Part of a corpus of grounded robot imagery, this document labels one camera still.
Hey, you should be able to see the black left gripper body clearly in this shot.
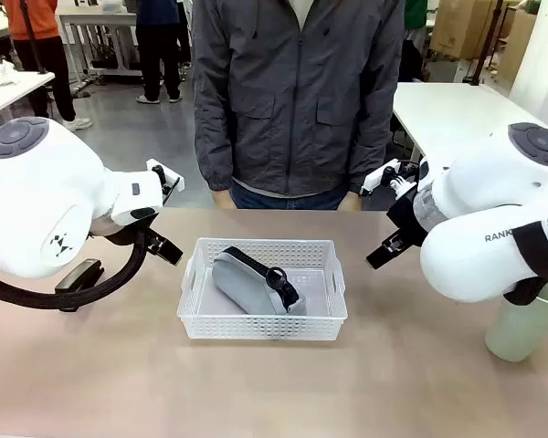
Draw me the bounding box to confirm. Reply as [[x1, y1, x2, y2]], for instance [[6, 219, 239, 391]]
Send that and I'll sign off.
[[141, 225, 166, 255]]

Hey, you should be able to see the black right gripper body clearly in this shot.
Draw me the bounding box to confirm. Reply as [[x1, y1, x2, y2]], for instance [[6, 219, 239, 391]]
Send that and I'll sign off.
[[386, 184, 434, 247]]

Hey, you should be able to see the black stapler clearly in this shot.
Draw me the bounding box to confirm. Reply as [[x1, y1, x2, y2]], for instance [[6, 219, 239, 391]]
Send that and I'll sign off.
[[54, 256, 106, 314]]

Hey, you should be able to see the pale green plastic cup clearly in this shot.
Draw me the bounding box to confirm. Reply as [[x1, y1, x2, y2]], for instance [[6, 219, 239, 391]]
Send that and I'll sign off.
[[484, 281, 548, 363]]

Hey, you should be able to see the white perforated plastic basket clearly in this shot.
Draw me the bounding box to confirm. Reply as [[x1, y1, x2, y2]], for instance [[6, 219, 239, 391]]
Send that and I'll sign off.
[[176, 236, 350, 341]]

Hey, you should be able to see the person's left hand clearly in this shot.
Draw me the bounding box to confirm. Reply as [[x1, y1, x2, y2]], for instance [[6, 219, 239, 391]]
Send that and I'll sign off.
[[338, 193, 364, 213]]

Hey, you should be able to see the person's right hand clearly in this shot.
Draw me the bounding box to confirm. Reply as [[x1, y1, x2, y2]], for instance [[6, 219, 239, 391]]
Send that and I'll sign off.
[[211, 188, 237, 212]]

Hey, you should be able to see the large white table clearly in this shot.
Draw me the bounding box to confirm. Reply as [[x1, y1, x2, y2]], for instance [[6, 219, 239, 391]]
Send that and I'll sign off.
[[390, 81, 548, 172]]

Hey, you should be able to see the black backpack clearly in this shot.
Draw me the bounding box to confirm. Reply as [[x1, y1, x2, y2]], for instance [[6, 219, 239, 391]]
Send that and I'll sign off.
[[398, 39, 426, 84]]

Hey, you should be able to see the person in grey zip jacket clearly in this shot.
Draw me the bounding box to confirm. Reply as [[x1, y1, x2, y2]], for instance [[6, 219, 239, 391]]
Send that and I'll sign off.
[[192, 0, 406, 212]]

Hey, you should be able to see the black tripod pole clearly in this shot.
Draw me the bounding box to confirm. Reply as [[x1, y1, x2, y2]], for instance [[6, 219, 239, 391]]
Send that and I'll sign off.
[[466, 0, 504, 87]]

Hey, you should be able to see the person in dark blue clothes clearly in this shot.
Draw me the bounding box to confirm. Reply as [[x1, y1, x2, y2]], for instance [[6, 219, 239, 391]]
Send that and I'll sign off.
[[133, 0, 184, 106]]

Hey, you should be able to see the large cardboard box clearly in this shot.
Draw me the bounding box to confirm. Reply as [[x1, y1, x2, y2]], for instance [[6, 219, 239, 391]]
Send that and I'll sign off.
[[428, 0, 509, 61]]

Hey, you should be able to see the person in green shirt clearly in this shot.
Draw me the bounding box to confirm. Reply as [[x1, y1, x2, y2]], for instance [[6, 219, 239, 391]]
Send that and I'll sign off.
[[403, 0, 429, 45]]

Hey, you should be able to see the white table with cloth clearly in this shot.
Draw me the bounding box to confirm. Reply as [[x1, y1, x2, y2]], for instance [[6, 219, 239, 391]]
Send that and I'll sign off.
[[0, 63, 57, 132]]

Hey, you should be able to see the tall cardboard box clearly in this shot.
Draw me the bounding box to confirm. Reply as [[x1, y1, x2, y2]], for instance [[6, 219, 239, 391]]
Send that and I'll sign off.
[[497, 5, 538, 89]]

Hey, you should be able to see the person in orange top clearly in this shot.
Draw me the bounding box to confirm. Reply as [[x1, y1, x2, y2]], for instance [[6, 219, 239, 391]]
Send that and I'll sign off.
[[1, 0, 94, 132]]

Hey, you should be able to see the white background workbench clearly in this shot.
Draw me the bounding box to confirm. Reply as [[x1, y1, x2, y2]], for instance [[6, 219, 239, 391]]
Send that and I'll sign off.
[[57, 10, 141, 78]]

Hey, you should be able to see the black stand pole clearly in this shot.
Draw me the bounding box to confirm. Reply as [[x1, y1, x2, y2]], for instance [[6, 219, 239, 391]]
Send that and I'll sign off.
[[19, 0, 47, 75]]

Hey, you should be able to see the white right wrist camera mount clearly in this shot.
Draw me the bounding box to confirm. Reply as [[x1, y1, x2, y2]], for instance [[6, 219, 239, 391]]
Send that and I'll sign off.
[[359, 158, 424, 198]]

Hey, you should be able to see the black left arm cable sleeve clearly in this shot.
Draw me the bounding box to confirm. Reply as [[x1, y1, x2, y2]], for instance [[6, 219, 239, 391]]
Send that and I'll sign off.
[[0, 226, 150, 312]]

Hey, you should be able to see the black arm cable sleeve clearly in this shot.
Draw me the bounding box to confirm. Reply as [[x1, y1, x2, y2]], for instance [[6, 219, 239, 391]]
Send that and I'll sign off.
[[503, 275, 548, 308], [0, 226, 150, 312]]

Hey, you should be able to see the black velcro strap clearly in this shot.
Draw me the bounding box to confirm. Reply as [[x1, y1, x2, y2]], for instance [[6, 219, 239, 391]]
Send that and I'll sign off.
[[512, 220, 548, 280]]

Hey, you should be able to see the black right arm cable sleeve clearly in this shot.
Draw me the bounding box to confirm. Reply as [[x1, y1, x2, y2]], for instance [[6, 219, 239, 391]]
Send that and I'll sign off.
[[503, 275, 548, 308]]

